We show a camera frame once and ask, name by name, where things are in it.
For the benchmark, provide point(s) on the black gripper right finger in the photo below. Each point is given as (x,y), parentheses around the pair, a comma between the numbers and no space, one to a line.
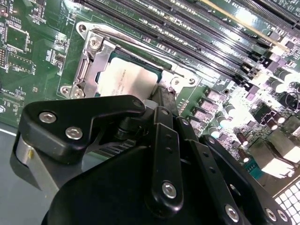
(204,165)

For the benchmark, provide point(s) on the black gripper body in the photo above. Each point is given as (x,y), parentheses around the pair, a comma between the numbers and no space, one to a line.
(105,192)

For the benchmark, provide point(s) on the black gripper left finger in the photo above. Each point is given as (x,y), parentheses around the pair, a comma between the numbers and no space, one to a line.
(93,105)

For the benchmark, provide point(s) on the metal socket cover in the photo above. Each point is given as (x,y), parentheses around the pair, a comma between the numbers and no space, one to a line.
(99,62)

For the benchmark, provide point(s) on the silver CPU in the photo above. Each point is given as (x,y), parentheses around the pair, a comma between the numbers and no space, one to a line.
(131,79)

